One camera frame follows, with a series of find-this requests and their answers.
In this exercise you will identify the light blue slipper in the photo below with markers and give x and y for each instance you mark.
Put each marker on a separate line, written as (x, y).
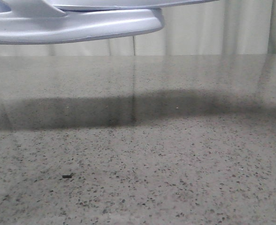
(101, 5)
(37, 22)

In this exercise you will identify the small black debris chip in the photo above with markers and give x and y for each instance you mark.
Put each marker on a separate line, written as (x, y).
(67, 176)

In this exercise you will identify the beige pleated curtain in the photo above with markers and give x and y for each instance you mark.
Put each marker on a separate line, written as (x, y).
(213, 28)

